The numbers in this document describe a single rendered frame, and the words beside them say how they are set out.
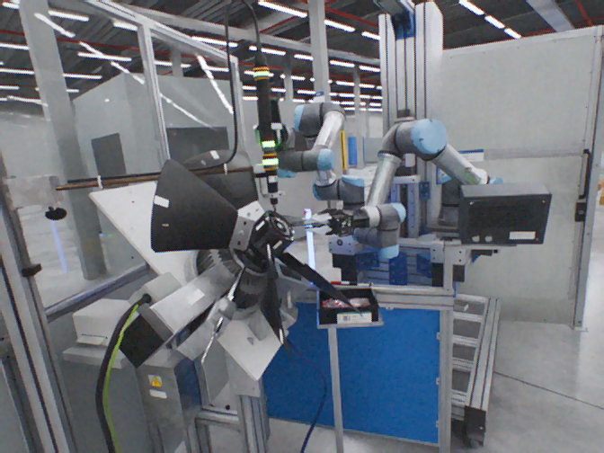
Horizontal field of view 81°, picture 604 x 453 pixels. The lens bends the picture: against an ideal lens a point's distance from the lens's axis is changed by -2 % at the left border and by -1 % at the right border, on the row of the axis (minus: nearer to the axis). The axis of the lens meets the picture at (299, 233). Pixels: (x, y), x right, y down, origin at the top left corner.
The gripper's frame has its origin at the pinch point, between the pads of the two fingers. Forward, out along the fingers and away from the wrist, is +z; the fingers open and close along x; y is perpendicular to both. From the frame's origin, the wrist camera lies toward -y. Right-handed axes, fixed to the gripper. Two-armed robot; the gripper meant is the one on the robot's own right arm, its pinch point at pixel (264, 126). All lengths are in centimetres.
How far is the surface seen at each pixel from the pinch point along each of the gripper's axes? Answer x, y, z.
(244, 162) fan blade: 9.8, 10.1, -9.1
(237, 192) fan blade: 10.1, 18.8, 1.0
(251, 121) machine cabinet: 103, -34, -372
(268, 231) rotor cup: -1.4, 28.3, 14.1
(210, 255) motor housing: 16.1, 34.6, 13.6
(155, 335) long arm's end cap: 16, 41, 47
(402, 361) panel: -42, 98, -31
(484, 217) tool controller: -69, 35, -21
